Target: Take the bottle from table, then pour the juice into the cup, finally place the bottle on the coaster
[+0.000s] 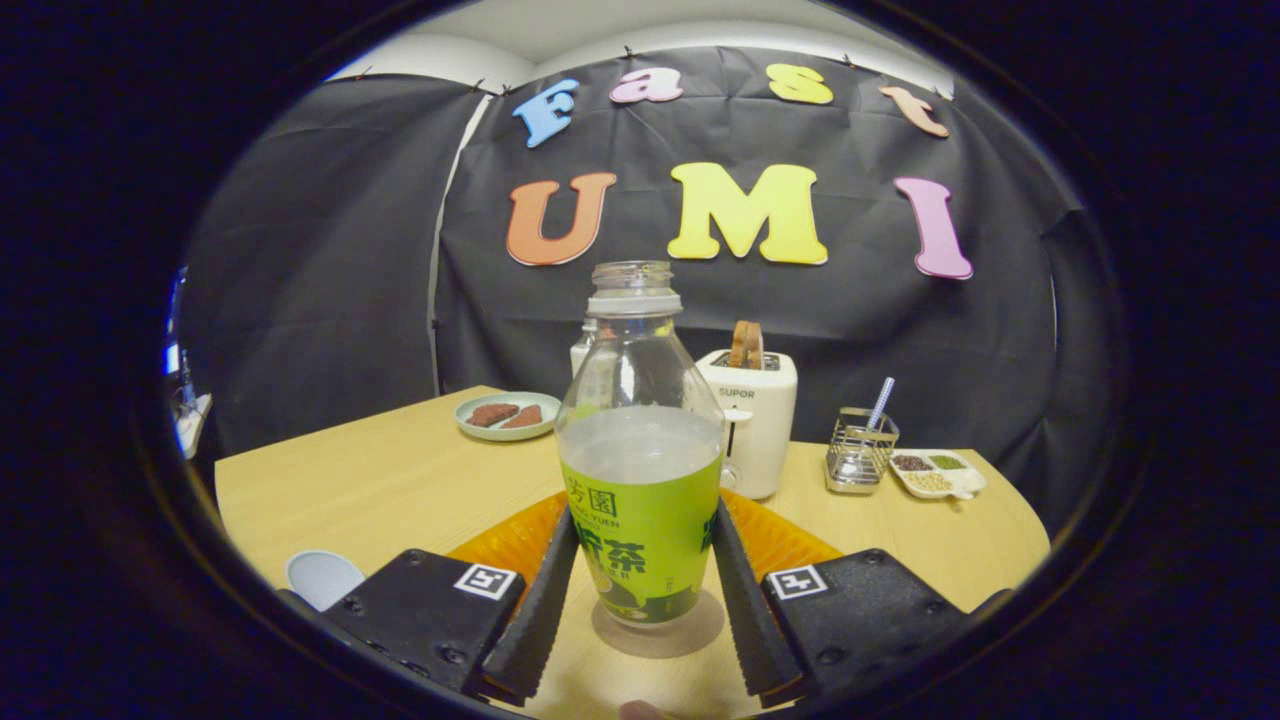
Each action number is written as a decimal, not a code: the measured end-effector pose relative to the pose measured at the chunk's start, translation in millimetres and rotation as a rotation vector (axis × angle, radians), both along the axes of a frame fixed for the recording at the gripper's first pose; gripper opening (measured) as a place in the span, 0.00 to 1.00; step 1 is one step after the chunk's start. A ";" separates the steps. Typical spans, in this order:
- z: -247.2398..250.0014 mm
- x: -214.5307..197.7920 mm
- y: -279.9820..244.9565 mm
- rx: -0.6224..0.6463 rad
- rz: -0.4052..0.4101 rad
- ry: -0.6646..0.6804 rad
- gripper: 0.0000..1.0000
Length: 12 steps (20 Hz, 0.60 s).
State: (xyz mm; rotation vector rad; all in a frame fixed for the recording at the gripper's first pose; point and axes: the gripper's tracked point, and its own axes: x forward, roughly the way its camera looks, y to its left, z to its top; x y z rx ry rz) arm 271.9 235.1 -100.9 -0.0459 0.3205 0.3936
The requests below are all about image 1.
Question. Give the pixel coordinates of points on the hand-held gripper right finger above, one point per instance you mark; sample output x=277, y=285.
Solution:
x=750, y=610

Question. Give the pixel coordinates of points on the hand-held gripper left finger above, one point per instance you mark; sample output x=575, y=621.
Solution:
x=535, y=620

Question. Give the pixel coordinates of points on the round brown coaster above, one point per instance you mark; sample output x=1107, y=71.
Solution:
x=695, y=635

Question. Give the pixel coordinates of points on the clear juice bottle green label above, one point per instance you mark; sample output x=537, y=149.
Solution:
x=640, y=500

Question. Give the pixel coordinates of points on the capped white green drink bottle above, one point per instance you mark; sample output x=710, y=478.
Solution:
x=580, y=355

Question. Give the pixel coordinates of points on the pale green plate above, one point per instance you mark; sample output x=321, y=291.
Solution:
x=505, y=433

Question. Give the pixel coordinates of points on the white toaster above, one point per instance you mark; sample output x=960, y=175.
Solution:
x=765, y=420

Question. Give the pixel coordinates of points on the brown meat piece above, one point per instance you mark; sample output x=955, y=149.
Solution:
x=528, y=417
x=490, y=414

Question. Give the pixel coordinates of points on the wooden table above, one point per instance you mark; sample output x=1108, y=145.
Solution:
x=380, y=480

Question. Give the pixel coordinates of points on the white divided dish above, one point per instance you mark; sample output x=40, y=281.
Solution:
x=935, y=480

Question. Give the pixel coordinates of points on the pale straw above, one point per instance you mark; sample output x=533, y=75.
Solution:
x=881, y=400

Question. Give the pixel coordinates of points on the brown toast slice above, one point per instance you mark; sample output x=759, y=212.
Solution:
x=745, y=345

